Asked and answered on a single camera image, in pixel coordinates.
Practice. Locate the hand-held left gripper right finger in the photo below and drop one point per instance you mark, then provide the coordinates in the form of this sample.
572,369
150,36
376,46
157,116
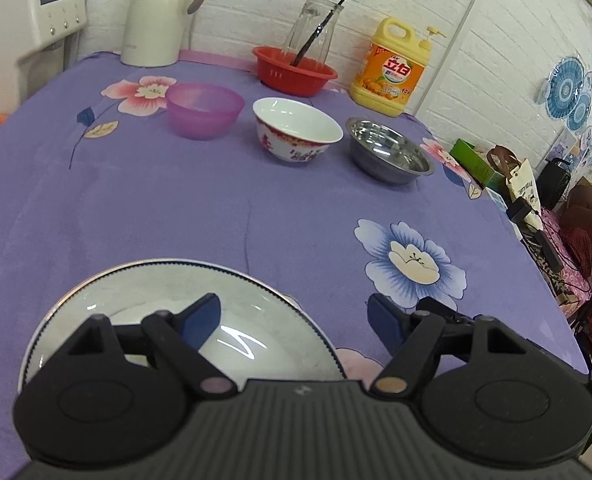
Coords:
383,317

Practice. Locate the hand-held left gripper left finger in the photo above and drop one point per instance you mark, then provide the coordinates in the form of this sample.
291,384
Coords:
201,317

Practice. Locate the white blue-rimmed plate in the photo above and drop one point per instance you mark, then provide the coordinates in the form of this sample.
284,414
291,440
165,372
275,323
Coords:
256,320

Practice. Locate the stainless steel bowl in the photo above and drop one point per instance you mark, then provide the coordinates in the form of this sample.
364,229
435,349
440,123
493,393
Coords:
386,150

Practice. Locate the purple plastic bowl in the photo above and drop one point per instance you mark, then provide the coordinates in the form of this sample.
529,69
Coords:
203,115

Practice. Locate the white red-patterned bowl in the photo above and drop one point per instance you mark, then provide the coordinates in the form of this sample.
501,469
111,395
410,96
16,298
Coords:
296,125

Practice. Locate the purple floral tablecloth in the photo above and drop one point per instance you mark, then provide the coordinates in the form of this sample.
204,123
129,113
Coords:
176,200

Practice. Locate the black charger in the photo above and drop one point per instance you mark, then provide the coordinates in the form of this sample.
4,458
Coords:
521,210

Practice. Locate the black power adapter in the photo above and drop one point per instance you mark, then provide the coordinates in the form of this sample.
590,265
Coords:
548,252

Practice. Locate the green box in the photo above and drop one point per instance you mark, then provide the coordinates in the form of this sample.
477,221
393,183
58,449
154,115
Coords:
468,160

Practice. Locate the beige paper bag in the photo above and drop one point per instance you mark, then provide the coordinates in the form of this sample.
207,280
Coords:
523,185

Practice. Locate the brown bag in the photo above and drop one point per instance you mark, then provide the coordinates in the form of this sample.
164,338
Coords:
586,210

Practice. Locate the yellow dish soap bottle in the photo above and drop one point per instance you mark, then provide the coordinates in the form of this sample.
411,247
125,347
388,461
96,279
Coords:
386,75

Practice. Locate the red plastic basket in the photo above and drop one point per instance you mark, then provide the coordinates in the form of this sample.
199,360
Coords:
286,80

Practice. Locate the black straw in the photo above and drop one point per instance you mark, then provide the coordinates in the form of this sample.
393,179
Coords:
322,26

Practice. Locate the white thermal jug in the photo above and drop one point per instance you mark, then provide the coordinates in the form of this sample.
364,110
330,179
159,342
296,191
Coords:
156,20

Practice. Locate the glass carafe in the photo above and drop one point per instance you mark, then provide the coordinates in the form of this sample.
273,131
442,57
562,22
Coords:
301,20

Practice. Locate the white water dispenser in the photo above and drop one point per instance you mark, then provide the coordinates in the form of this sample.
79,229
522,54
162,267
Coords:
6,20

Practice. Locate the small blue round wall decoration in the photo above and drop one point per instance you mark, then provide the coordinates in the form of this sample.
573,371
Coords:
579,112

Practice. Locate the large blue round wall decoration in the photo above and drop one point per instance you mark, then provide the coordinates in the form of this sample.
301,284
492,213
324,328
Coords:
565,84

